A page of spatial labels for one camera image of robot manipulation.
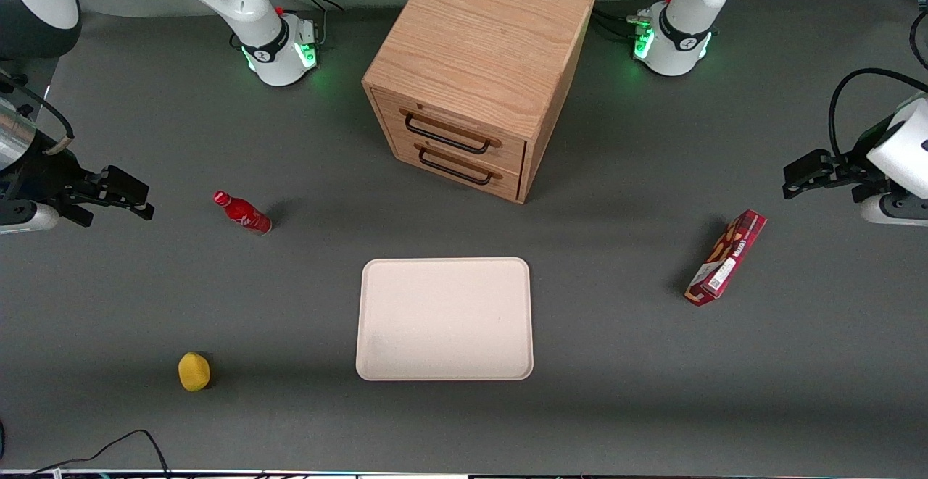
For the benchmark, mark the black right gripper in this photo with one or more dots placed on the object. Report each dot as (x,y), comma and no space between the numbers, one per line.
(52,176)

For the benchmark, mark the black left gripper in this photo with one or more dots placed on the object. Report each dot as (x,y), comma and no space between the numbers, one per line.
(858,169)

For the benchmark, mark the red coke bottle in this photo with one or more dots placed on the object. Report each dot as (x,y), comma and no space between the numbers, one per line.
(245,215)

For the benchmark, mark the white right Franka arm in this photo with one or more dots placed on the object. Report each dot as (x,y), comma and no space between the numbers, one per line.
(246,1)

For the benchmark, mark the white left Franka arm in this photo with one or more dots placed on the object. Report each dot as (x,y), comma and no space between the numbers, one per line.
(689,8)

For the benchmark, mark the beige plastic tray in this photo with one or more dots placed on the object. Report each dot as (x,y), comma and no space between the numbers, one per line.
(446,319)

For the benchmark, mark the red snack box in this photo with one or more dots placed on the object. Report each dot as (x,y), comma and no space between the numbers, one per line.
(727,258)

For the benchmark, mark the yellow lemon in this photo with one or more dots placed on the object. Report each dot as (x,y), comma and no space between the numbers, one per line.
(193,372)

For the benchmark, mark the oak wooden drawer cabinet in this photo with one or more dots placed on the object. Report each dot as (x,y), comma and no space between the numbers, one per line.
(478,37)

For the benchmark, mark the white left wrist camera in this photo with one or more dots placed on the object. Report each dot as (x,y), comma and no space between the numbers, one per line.
(895,211)

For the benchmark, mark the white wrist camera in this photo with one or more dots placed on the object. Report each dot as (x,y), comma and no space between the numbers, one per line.
(25,219)
(895,211)

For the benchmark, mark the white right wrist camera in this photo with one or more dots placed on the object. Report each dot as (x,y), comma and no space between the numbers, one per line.
(25,219)

